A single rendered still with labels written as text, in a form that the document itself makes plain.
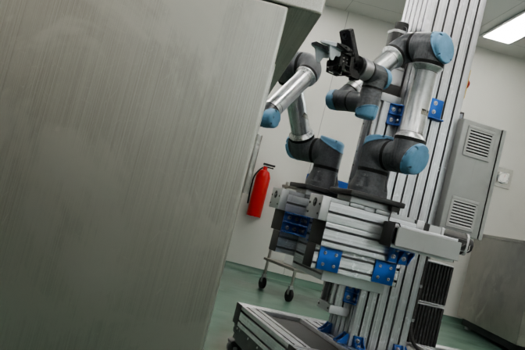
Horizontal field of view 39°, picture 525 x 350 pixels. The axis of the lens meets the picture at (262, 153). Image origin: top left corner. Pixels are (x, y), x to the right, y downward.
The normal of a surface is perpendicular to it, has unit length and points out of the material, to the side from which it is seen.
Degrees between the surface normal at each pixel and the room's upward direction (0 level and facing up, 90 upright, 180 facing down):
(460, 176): 90
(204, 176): 90
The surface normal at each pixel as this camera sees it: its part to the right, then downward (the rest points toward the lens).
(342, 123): 0.07, -0.05
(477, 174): 0.28, 0.00
